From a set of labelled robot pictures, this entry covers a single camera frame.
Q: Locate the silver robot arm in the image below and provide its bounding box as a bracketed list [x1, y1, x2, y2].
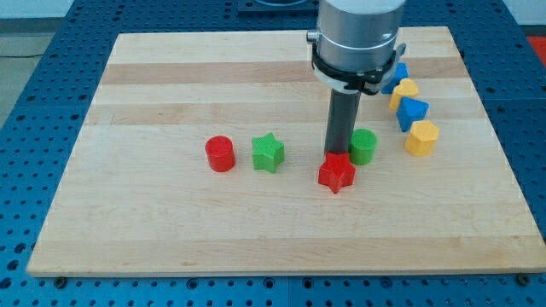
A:
[306, 0, 406, 96]

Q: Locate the wooden board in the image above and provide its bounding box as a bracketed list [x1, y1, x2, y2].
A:
[26, 26, 545, 277]

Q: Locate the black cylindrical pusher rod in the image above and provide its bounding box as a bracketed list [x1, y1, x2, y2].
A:
[324, 90, 361, 154]

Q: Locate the green star block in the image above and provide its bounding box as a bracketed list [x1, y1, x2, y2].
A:
[252, 132, 285, 173]

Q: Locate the green cylinder block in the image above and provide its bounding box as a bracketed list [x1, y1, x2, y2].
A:
[349, 129, 377, 165]

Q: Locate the yellow heart block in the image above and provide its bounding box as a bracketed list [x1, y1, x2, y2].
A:
[389, 78, 420, 112]

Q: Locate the red star block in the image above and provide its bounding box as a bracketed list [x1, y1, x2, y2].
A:
[318, 152, 356, 194]

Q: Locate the blue heart block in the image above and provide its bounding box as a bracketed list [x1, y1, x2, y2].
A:
[396, 97, 430, 132]

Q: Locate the red cylinder block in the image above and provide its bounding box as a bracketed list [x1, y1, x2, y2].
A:
[205, 136, 235, 172]

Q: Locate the blue cube block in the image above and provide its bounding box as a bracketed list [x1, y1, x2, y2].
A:
[381, 62, 409, 95]

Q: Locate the yellow hexagon block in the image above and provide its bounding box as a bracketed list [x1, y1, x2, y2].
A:
[404, 120, 439, 157]

